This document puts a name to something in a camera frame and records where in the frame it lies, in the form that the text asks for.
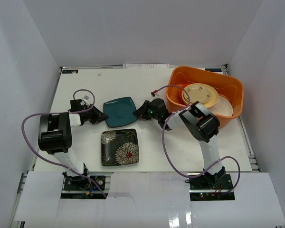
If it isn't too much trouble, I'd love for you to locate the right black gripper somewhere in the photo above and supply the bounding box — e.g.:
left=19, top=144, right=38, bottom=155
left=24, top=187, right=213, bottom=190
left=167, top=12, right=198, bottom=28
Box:
left=133, top=101, right=160, bottom=122

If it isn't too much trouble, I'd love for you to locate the teal square plate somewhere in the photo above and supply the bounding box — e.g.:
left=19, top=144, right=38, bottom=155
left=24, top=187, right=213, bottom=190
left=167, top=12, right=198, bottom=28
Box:
left=103, top=96, right=138, bottom=128

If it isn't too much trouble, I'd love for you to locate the black floral square plate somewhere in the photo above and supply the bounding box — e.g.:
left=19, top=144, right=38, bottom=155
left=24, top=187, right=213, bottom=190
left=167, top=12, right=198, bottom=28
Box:
left=101, top=129, right=140, bottom=166

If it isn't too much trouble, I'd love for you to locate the small orange plate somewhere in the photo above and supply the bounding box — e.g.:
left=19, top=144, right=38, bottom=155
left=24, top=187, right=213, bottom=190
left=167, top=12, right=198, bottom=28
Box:
left=179, top=83, right=190, bottom=105

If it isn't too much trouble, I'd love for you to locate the small beige patterned plate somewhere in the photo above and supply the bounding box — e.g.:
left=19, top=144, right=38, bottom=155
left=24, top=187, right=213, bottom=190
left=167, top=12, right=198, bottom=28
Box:
left=182, top=83, right=214, bottom=105

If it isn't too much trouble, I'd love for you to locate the yellow round plate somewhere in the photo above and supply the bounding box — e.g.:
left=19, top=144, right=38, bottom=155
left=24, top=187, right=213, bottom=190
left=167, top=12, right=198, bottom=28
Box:
left=181, top=83, right=219, bottom=108

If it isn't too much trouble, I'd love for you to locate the cream round plate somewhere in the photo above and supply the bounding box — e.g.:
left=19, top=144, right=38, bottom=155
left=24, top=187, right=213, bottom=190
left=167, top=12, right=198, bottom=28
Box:
left=210, top=95, right=233, bottom=117

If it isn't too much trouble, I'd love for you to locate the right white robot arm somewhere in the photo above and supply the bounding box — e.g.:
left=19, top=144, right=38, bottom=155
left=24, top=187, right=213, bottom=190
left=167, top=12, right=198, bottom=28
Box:
left=133, top=98, right=226, bottom=190

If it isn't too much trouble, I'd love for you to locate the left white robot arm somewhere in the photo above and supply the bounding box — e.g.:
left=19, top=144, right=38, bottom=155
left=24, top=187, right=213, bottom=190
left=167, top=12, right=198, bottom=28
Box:
left=38, top=99, right=108, bottom=190

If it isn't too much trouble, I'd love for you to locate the orange plastic bin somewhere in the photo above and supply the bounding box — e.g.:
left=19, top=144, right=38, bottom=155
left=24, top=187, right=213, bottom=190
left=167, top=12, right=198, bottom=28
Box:
left=168, top=66, right=244, bottom=128

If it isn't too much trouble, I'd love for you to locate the right black table label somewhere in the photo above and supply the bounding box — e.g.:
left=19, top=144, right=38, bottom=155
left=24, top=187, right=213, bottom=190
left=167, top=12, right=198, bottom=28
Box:
left=205, top=68, right=222, bottom=73

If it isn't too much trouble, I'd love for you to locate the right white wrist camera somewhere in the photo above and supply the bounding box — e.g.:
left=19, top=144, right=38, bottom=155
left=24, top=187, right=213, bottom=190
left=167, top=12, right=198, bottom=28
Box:
left=150, top=90, right=160, bottom=101

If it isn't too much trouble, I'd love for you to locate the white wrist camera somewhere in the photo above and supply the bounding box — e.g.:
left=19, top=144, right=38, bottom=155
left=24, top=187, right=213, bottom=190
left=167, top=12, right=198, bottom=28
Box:
left=80, top=95, right=92, bottom=108
left=150, top=90, right=160, bottom=101

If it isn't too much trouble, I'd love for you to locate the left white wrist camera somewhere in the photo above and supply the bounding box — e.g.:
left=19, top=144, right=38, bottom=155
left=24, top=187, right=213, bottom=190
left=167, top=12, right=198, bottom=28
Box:
left=80, top=95, right=92, bottom=108

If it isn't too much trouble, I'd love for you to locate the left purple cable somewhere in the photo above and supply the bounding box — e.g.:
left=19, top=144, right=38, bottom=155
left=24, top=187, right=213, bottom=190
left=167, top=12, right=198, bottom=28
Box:
left=21, top=89, right=107, bottom=199

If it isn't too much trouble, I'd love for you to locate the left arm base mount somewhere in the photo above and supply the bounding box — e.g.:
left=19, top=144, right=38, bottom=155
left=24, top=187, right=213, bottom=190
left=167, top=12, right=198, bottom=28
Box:
left=61, top=175, right=108, bottom=200

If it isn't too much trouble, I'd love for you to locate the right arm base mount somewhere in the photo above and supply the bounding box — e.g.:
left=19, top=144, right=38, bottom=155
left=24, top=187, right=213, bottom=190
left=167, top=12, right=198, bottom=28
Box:
left=185, top=174, right=235, bottom=201

